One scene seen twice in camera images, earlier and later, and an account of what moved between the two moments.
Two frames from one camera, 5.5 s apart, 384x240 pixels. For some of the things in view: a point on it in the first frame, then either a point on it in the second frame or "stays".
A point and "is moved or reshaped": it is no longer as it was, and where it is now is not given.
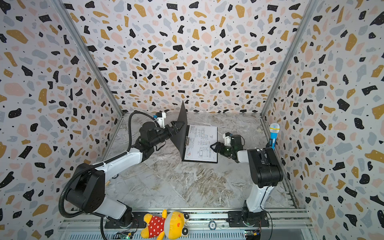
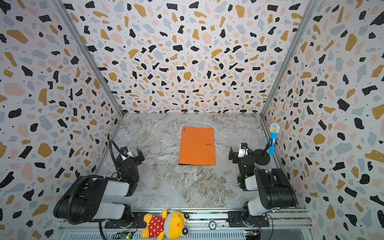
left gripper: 167,131 to 137,156
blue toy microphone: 274,129 stays
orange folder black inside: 195,143 is moved or reshaped
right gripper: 223,145 to 236,153
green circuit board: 123,235 stays
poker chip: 212,225 stays
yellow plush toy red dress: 163,224 stays
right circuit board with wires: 252,234 stays
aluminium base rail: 204,225 stays
